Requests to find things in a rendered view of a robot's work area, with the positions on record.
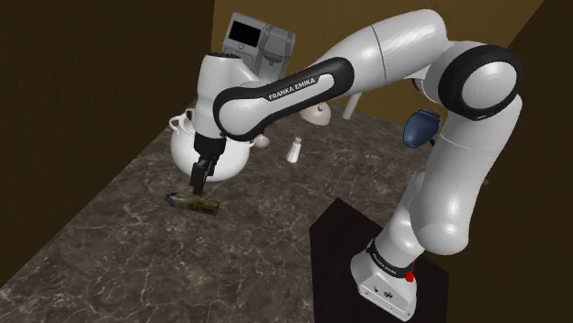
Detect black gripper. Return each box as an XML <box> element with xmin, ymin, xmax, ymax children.
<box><xmin>189</xmin><ymin>132</ymin><xmax>228</xmax><ymax>196</ymax></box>

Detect large white pot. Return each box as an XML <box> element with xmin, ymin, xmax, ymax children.
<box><xmin>168</xmin><ymin>106</ymin><xmax>258</xmax><ymax>184</ymax></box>

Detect dark olive bottle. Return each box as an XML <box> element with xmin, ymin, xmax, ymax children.
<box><xmin>164</xmin><ymin>191</ymin><xmax>222</xmax><ymax>217</ymax></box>

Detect white salt shaker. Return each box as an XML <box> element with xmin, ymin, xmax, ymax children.
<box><xmin>286</xmin><ymin>137</ymin><xmax>303</xmax><ymax>164</ymax></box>

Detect grey coffee machine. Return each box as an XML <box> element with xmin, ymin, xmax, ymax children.
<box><xmin>221</xmin><ymin>11</ymin><xmax>297</xmax><ymax>84</ymax></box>

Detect white slanted rod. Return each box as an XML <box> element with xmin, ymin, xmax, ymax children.
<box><xmin>342</xmin><ymin>92</ymin><xmax>364</xmax><ymax>121</ymax></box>

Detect dark robot stand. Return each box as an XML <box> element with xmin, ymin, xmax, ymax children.
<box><xmin>309</xmin><ymin>197</ymin><xmax>450</xmax><ymax>323</ymax></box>

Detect dark blue vase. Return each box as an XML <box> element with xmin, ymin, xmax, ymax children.
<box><xmin>402</xmin><ymin>107</ymin><xmax>444</xmax><ymax>150</ymax></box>

